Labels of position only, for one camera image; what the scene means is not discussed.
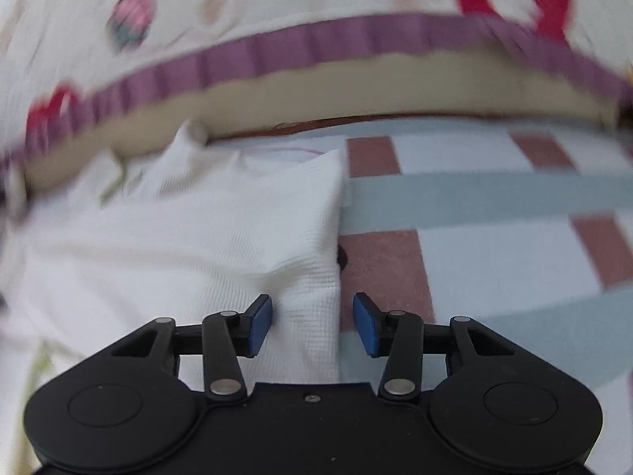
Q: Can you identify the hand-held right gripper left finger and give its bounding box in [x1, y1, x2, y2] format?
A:
[110, 293, 274, 405]

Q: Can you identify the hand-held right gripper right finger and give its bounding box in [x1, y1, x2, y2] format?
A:
[351, 292, 516, 403]

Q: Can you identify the cream knit cardigan monster patch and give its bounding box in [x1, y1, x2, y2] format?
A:
[0, 121, 349, 475]

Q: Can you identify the checkered cartoon rug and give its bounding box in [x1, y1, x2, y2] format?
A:
[208, 119, 633, 475]

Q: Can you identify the beige bed base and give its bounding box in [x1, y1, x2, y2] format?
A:
[20, 49, 619, 189]

